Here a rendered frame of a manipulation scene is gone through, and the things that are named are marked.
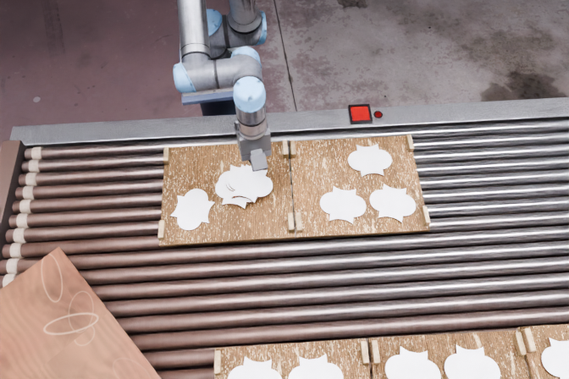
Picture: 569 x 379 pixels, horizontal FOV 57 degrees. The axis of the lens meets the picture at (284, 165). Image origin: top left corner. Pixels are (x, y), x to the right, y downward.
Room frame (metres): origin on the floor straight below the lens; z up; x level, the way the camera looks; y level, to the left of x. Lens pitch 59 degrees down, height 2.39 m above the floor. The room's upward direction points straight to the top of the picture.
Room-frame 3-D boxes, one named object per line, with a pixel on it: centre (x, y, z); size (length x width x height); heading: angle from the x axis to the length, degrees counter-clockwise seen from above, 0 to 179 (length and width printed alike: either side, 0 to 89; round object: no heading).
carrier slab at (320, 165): (0.81, -0.23, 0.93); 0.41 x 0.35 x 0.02; 93
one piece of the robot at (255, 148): (0.77, 0.08, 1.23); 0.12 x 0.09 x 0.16; 14
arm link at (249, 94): (0.80, 0.08, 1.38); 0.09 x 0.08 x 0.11; 7
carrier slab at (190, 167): (0.79, 0.18, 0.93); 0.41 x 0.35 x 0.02; 94
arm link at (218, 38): (1.35, 0.27, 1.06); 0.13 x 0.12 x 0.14; 97
